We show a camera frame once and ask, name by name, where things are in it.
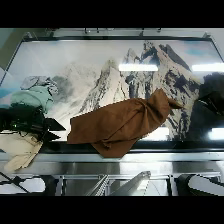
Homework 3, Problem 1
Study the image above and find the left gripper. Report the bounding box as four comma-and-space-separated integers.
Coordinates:
30, 115, 67, 142

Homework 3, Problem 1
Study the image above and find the brown shirt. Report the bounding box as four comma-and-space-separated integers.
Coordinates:
66, 88, 184, 159

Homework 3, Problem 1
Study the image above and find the beige garment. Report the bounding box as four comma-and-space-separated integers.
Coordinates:
0, 131, 45, 173

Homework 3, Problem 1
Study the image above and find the mint green garment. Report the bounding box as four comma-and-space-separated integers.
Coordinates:
9, 85, 55, 114

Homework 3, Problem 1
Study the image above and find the grey white garment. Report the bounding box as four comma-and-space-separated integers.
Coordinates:
19, 75, 60, 97

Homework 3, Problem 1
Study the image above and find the black garment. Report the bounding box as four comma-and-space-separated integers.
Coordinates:
199, 72, 224, 98

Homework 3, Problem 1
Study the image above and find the silver frame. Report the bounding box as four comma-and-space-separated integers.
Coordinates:
0, 27, 224, 197

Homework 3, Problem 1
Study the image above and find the black cable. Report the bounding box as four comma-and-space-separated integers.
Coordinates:
0, 171, 33, 195

